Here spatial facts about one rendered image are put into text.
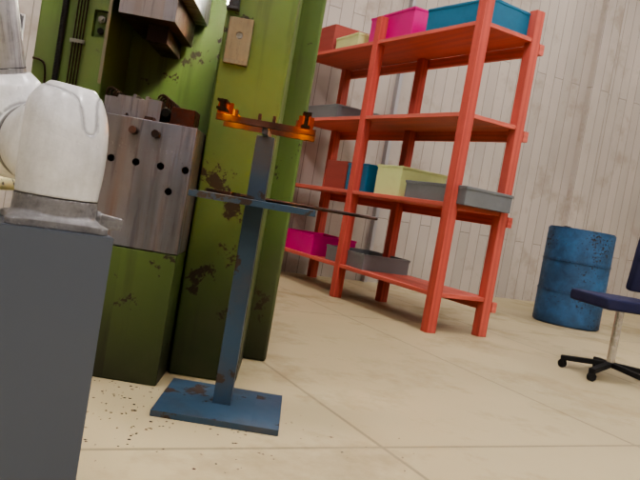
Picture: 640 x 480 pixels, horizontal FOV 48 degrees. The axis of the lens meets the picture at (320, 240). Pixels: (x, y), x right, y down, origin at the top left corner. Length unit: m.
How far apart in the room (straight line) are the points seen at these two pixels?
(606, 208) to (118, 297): 8.02
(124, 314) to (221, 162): 0.66
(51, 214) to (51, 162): 0.10
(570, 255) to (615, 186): 3.15
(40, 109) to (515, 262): 7.86
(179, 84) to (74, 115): 1.73
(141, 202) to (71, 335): 1.20
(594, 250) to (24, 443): 6.04
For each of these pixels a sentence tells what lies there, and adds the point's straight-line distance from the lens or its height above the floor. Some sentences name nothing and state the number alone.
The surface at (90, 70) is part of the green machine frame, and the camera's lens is 2.84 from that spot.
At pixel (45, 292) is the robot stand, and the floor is 0.48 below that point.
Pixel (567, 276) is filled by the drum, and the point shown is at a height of 0.46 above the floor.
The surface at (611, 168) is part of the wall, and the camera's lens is 9.92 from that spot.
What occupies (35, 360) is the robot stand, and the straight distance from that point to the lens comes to 1.42.
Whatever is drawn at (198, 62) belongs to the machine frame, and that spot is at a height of 1.23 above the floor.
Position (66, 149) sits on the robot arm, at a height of 0.75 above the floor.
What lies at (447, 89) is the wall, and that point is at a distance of 8.15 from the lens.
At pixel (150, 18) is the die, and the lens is 2.69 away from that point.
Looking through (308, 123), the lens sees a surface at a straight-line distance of 2.13.
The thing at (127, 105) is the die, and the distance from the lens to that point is 2.65.
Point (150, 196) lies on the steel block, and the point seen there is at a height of 0.66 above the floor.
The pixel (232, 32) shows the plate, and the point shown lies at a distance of 2.76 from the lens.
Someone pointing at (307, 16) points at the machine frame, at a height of 1.52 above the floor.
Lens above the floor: 0.73
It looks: 3 degrees down
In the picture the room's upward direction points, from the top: 10 degrees clockwise
